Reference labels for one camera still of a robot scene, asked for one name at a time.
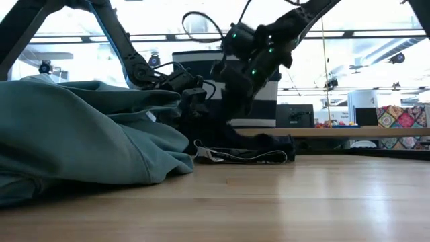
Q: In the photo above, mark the navy white striped fabric bin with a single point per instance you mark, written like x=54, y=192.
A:
x=265, y=111

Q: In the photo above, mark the teal shirt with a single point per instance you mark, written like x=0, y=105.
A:
x=84, y=134

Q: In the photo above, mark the colourful toy pile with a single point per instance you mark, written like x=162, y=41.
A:
x=336, y=125

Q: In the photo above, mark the light wooden desk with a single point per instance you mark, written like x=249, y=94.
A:
x=336, y=132

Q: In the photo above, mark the white chair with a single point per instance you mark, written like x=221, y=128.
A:
x=363, y=144

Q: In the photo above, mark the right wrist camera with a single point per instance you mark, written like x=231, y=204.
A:
x=240, y=40

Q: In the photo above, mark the thin vertical rod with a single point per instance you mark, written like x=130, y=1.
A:
x=325, y=67

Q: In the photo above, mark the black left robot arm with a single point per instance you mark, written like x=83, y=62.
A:
x=117, y=37

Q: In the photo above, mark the black dome camera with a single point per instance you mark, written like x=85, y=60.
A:
x=154, y=60
x=45, y=68
x=397, y=58

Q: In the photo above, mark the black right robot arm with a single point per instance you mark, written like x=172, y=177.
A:
x=295, y=20

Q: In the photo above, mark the black ceiling fixture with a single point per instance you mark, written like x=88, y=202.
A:
x=331, y=83

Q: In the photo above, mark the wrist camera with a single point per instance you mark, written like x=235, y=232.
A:
x=181, y=80
x=240, y=40

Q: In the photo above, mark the black metal table frame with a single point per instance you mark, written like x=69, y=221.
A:
x=369, y=154

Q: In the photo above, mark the white column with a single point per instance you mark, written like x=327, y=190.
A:
x=363, y=99

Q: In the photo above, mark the navy Puma boxer briefs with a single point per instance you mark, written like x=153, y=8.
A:
x=255, y=154

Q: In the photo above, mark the black monitor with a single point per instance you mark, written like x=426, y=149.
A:
x=295, y=116

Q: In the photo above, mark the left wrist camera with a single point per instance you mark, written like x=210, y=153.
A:
x=181, y=80

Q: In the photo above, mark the colourful patchwork quilt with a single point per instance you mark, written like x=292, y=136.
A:
x=401, y=117

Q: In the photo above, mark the small black screen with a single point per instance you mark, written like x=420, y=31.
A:
x=367, y=117

